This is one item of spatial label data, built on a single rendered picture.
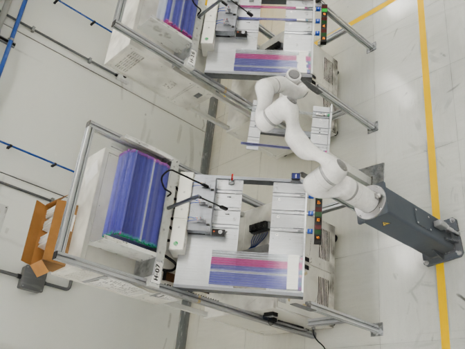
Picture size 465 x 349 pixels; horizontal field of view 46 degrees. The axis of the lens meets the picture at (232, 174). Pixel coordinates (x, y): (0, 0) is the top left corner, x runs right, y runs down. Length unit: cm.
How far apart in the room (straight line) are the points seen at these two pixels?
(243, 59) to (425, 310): 194
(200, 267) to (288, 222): 56
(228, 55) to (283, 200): 113
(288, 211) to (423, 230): 75
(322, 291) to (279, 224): 69
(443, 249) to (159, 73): 211
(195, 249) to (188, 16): 156
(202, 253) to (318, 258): 90
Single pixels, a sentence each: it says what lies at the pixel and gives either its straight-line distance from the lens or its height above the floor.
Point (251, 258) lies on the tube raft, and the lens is 312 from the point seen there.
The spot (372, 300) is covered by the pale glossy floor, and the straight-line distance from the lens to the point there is 368.
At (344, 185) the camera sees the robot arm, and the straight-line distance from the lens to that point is 277.
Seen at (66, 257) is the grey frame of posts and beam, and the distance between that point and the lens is 283.
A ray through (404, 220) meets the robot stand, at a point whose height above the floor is 53.
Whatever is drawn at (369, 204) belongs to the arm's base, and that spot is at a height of 76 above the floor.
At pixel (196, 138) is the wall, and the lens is 552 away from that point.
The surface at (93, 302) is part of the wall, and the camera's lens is 451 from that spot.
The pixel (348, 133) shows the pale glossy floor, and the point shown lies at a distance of 431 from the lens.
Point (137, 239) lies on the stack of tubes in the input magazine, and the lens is 297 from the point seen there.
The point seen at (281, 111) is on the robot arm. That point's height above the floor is 137.
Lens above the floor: 292
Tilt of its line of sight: 35 degrees down
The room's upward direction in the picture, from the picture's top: 63 degrees counter-clockwise
